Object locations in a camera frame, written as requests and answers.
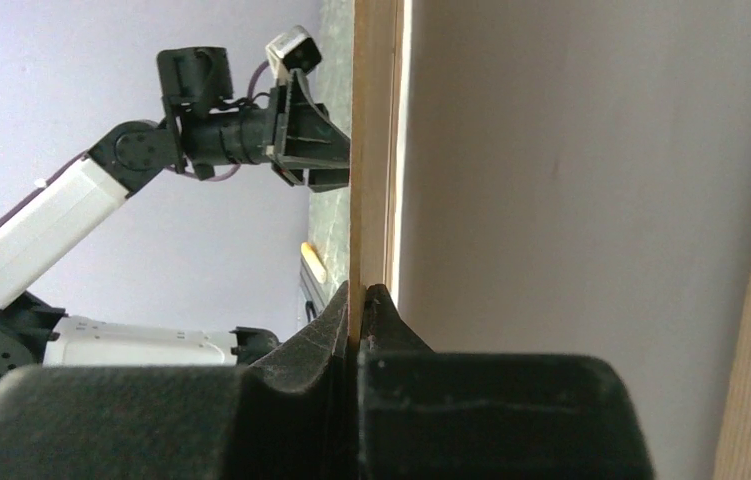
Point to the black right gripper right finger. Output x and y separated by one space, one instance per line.
429 415

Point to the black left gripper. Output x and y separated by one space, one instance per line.
303 144

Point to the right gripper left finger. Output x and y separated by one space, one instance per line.
284 417

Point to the wooden picture frame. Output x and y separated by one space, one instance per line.
381 61

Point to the printed photo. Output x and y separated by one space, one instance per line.
577 178

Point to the yellow glue stick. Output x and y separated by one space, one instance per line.
313 262

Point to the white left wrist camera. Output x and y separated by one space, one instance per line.
294 49

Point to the aluminium rail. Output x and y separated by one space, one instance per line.
312 300

